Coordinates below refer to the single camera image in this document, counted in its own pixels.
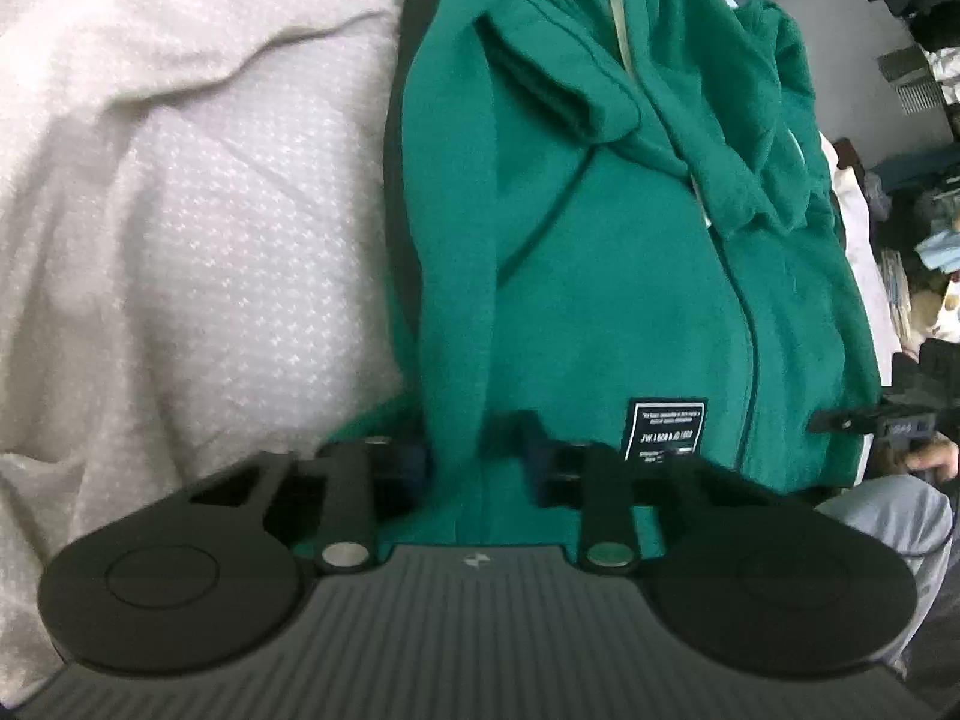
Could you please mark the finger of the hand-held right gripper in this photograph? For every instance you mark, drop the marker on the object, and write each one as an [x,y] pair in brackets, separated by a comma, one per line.
[851,420]

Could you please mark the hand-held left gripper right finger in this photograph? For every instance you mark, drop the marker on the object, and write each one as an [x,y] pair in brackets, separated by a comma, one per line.
[607,510]

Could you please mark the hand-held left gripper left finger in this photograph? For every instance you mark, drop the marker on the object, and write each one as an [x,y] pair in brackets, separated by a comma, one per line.
[345,510]

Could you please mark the green zip hoodie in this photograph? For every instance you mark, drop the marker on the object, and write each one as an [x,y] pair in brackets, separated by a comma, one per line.
[600,255]

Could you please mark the person's right hand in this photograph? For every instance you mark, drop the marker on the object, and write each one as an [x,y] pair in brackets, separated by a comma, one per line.
[934,459]

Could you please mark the person's grey clothing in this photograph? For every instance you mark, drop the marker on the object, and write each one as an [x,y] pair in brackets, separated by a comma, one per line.
[892,540]

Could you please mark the grey ribbed panel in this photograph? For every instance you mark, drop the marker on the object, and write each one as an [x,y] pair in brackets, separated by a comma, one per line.
[911,82]

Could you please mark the white dotted bed sheet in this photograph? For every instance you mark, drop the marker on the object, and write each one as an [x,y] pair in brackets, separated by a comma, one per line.
[187,202]

